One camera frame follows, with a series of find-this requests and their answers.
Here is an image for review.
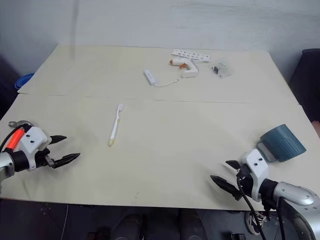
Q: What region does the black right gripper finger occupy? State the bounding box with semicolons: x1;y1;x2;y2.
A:
225;159;241;172
210;174;242;201

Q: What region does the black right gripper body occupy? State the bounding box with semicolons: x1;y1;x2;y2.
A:
235;164;256;201

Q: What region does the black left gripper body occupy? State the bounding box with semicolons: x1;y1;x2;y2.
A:
34;141;56;169

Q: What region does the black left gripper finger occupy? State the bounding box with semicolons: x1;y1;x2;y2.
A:
50;135;68;145
52;152;82;169

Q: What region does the white sneaker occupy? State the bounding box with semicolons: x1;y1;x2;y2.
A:
244;210;270;236

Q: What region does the teal plastic cup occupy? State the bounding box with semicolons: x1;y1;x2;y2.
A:
255;123;307;164

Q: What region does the white toothbrush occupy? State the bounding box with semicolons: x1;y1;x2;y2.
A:
107;103;125;148

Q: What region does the blue plastic basin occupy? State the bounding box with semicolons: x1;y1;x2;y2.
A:
14;72;35;91

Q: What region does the dark rounded shape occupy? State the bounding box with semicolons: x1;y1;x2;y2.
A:
110;213;149;240

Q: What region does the clear plastic box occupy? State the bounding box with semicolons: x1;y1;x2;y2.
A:
208;56;234;79

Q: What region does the white hot glue gun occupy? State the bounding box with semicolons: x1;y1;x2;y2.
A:
168;58;200;79

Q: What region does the dark cabinet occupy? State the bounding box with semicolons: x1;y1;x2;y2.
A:
288;48;320;123

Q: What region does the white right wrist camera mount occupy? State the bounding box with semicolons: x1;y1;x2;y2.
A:
240;148;270;202

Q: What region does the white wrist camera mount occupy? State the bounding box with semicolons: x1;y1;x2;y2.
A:
18;126;50;172
240;148;270;202

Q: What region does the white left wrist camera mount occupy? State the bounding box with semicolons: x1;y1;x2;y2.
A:
18;126;50;172

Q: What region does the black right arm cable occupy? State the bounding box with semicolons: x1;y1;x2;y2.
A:
235;172;286;240

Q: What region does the black cable with orange sleeve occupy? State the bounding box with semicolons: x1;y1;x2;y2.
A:
0;120;35;154

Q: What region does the white usb hub with cable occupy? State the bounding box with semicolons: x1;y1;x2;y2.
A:
143;69;180;88

